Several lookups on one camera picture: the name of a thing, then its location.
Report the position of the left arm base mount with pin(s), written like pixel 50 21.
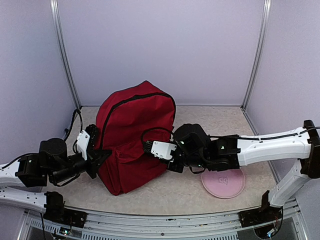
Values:
pixel 65 215

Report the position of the pink round plate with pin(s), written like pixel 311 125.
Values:
pixel 224 184

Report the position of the metal corner post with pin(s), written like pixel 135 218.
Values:
pixel 258 53
pixel 54 6

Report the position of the red student backpack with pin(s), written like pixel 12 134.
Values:
pixel 126 119

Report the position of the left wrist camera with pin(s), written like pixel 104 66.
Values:
pixel 86 140

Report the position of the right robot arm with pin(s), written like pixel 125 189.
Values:
pixel 192 147

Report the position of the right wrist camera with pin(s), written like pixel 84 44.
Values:
pixel 159 149

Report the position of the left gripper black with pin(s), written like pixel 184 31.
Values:
pixel 95 158

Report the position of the front metal rail frame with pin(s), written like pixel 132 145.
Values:
pixel 99 225

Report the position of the right metal corner post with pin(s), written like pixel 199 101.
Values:
pixel 258 53

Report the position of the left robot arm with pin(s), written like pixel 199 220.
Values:
pixel 51 164

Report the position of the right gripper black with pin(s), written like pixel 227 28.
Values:
pixel 178 169

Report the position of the left metal corner post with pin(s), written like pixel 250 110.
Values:
pixel 54 6

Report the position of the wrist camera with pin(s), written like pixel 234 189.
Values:
pixel 86 140
pixel 159 149

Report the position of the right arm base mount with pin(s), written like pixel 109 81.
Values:
pixel 263 214

